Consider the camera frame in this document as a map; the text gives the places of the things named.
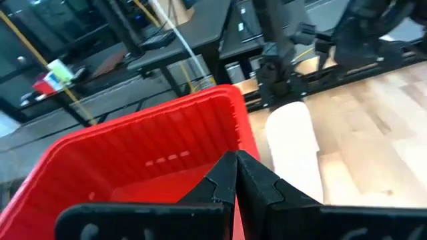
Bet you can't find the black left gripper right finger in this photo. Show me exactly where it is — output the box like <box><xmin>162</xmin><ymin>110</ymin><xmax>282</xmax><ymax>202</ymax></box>
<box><xmin>236</xmin><ymin>149</ymin><xmax>427</xmax><ymax>240</ymax></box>

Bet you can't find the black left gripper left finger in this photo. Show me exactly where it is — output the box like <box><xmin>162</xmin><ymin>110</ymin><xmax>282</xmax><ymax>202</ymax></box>
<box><xmin>54</xmin><ymin>150</ymin><xmax>239</xmax><ymax>240</ymax></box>

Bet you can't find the red plastic bin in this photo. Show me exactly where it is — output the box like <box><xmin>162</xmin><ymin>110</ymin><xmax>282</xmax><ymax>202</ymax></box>
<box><xmin>0</xmin><ymin>83</ymin><xmax>261</xmax><ymax>240</ymax></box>

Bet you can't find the pink slide sandal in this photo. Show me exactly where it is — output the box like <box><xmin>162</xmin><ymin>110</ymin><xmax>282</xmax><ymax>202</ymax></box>
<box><xmin>265</xmin><ymin>101</ymin><xmax>325</xmax><ymax>205</ymax></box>

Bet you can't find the black power adapter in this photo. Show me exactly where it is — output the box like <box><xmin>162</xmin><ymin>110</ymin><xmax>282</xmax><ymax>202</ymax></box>
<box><xmin>141</xmin><ymin>29</ymin><xmax>177</xmax><ymax>51</ymax></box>

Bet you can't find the green cup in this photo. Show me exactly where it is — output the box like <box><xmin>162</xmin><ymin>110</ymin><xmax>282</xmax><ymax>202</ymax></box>
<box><xmin>46</xmin><ymin>59</ymin><xmax>73</xmax><ymax>83</ymax></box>

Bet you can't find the red white blue box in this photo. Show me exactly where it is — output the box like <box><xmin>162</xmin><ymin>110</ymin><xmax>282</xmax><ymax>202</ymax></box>
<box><xmin>32</xmin><ymin>71</ymin><xmax>66</xmax><ymax>97</ymax></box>

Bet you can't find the thin yellow pole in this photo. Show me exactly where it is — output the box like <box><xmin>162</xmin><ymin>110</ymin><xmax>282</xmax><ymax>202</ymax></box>
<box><xmin>0</xmin><ymin>9</ymin><xmax>98</xmax><ymax>127</ymax></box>

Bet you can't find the black aluminium table frame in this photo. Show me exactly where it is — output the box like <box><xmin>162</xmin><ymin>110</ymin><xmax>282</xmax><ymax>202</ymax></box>
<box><xmin>245</xmin><ymin>46</ymin><xmax>427</xmax><ymax>113</ymax></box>

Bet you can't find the white cable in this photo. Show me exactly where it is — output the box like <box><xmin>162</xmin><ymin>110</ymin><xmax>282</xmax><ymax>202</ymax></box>
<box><xmin>146</xmin><ymin>0</ymin><xmax>216</xmax><ymax>88</ymax></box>

